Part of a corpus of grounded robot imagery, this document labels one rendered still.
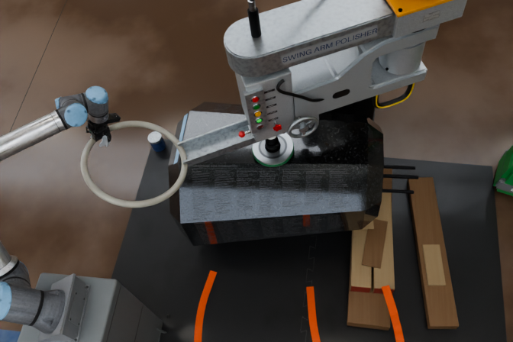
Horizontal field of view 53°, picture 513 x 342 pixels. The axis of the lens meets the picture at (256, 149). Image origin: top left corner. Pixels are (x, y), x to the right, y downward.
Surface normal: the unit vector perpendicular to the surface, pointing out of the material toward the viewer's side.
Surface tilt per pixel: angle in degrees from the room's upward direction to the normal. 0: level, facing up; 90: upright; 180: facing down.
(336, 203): 45
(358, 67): 90
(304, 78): 4
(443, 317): 0
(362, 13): 0
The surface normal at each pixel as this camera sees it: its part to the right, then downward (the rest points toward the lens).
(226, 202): -0.12, 0.24
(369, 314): -0.11, -0.51
